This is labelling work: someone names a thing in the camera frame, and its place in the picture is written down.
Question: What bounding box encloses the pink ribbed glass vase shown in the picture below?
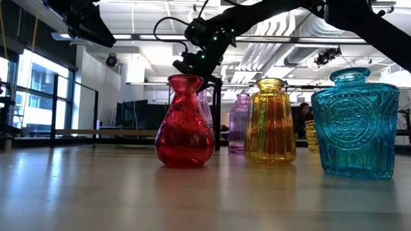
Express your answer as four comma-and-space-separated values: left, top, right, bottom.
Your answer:
228, 93, 251, 153

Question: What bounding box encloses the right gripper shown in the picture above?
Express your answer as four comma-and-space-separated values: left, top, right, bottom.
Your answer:
172, 47, 225, 94

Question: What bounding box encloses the black overhead light beam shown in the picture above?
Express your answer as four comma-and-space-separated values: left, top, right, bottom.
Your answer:
51, 31, 367, 45

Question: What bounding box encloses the teal embossed glass vase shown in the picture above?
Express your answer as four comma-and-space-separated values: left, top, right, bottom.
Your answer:
310, 67, 401, 180

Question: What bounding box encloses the black table edge frame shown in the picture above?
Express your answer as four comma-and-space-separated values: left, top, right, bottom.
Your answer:
12, 137, 411, 155

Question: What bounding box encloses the black computer monitor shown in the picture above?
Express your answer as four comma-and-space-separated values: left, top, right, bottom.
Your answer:
116, 99, 149, 130

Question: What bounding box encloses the large office window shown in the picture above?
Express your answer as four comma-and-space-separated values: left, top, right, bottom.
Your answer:
0, 47, 75, 137

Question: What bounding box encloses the small yellow diamond-cut vase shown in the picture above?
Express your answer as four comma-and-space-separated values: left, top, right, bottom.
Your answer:
304, 120, 320, 152

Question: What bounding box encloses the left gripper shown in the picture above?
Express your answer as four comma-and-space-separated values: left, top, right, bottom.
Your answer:
44, 0, 116, 48

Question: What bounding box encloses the yellow ribbed glass vase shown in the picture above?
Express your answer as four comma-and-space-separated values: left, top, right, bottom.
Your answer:
243, 78, 297, 166

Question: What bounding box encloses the black metal shelf frame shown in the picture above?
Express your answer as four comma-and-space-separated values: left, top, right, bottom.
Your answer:
50, 73, 223, 151

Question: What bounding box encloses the pink cone glass vase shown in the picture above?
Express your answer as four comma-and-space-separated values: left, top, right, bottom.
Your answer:
197, 89, 214, 131

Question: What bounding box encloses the red bulb glass vase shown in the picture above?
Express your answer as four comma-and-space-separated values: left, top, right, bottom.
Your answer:
155, 74, 215, 168

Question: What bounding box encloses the light wooden shelf board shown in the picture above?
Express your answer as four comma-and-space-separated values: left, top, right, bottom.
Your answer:
54, 129, 159, 137

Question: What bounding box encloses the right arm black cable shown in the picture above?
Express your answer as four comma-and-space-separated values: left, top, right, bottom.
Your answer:
153, 15, 202, 54

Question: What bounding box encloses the yellow cable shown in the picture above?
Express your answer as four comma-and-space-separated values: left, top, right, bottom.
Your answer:
0, 1, 9, 62
30, 8, 41, 55

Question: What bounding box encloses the silver air duct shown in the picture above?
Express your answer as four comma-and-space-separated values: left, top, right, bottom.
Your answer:
284, 12, 367, 67

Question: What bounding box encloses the person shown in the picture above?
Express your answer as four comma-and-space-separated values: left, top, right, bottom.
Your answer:
294, 102, 315, 139

